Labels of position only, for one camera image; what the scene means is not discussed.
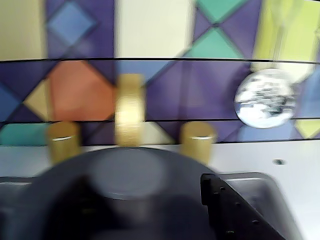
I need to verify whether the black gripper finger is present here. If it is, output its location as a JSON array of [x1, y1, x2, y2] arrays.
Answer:
[[14, 174, 126, 240], [200, 172, 289, 240]]

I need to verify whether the gray sink basin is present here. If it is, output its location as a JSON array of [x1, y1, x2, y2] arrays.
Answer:
[[0, 171, 304, 240]]

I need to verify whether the gray cooking pot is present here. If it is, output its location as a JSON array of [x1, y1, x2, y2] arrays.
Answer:
[[32, 146, 226, 240]]

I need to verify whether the blue toy kitchen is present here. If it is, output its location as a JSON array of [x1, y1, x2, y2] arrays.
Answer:
[[0, 0, 320, 240]]

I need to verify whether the gold tap knob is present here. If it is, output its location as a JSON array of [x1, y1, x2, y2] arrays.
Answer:
[[46, 121, 81, 167], [180, 121, 218, 166]]

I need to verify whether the gold faucet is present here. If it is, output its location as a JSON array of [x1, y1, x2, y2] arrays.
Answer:
[[113, 73, 146, 148]]

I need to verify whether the metal skimmer spoon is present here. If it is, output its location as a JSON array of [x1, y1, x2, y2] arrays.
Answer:
[[233, 0, 305, 130]]

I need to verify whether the colourful tile backsplash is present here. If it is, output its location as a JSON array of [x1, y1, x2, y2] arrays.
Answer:
[[0, 0, 320, 149]]

